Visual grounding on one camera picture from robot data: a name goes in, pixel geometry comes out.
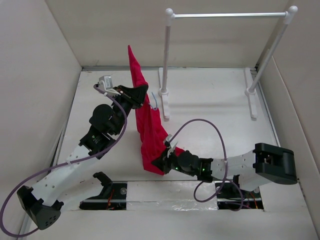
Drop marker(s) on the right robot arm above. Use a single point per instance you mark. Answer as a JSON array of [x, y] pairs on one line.
[[264, 164]]

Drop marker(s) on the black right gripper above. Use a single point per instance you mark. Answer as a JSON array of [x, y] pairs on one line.
[[163, 162]]

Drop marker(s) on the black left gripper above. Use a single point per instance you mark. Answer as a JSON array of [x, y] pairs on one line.
[[134, 96]]

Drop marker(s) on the white clothes rack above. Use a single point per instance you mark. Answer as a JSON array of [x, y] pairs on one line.
[[251, 83]]

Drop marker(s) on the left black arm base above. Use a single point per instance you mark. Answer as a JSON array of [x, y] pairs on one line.
[[112, 197]]

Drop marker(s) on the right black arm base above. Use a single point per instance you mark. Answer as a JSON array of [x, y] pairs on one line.
[[229, 198]]

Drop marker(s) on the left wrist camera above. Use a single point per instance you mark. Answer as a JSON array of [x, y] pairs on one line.
[[105, 83]]

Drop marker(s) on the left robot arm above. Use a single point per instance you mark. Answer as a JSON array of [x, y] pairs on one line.
[[42, 201]]

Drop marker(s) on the red t shirt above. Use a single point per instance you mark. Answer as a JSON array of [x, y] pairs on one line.
[[148, 122]]

